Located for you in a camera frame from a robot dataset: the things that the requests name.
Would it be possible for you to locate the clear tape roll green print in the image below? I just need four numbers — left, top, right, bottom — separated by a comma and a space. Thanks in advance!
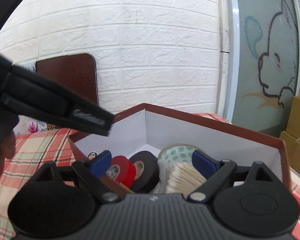
158, 144, 200, 163

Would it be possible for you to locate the black tape roll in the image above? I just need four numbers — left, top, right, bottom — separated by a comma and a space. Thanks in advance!
129, 151, 160, 193

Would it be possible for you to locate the person's left hand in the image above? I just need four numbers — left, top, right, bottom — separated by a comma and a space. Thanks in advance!
0, 131, 16, 177

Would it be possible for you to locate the green small tape roll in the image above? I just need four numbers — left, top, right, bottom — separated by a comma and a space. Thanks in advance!
88, 152, 97, 160

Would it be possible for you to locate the white cotton swab bundle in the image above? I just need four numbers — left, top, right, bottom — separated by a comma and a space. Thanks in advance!
153, 160, 206, 198

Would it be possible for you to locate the red tape roll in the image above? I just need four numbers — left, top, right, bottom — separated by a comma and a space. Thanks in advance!
106, 155, 136, 188

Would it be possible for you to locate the red plaid bed blanket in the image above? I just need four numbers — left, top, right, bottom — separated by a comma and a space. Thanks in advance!
0, 128, 300, 239

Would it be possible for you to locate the dark brown wooden board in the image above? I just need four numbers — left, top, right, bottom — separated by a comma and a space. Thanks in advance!
36, 53, 98, 104

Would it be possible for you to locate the red cardboard box white interior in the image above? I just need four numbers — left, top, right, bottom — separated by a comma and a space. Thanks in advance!
69, 103, 291, 188

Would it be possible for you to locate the lower brown cardboard box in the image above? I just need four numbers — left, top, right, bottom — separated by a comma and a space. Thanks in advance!
280, 131, 300, 174

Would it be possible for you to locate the green painted door panel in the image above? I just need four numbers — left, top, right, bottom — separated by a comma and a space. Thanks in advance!
232, 0, 299, 137

